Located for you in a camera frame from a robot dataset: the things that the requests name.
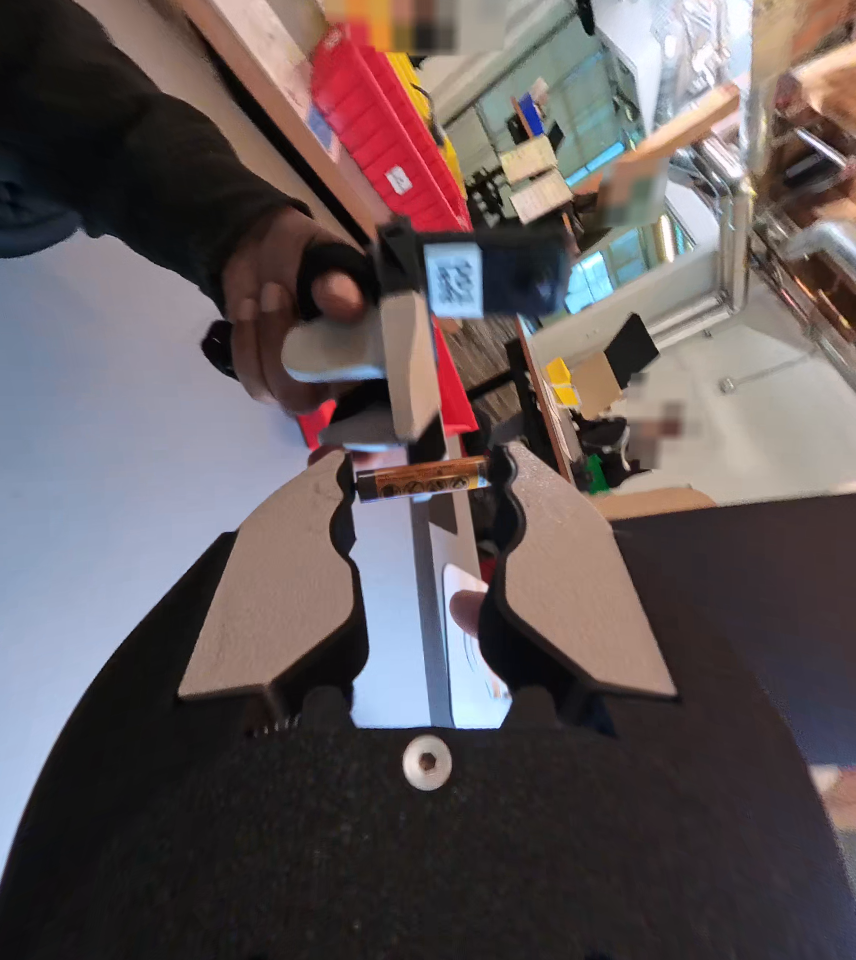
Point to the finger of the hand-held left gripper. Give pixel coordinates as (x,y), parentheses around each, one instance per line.
(432,442)
(409,360)

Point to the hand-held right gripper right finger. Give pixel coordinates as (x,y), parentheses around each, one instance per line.
(578,600)

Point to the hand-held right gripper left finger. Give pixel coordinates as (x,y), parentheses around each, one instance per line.
(278,600)

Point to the black orange battery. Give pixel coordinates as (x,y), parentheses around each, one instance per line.
(420,478)

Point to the red storage bin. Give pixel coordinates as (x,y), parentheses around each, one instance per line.
(383,127)
(454,375)

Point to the person's left forearm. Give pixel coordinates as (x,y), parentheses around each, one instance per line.
(98,135)

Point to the yellow object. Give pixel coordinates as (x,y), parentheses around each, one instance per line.
(561,382)

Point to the person's left hand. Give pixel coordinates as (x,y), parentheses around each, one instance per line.
(255,300)

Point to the paper sheet board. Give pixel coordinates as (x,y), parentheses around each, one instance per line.
(529,159)
(540,196)

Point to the green storage bin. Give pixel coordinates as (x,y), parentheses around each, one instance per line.
(598,472)

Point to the black board book stand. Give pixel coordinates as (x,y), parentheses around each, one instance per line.
(773,600)
(623,360)

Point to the blue storage bin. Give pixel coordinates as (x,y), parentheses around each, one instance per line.
(531,116)

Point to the yellow storage bin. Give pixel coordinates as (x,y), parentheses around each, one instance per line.
(428,112)

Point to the grey side table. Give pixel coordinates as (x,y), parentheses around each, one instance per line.
(263,60)

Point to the black textured armrest pad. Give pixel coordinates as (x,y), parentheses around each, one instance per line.
(0,210)

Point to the silver ventilation duct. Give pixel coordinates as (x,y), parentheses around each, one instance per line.
(840,247)

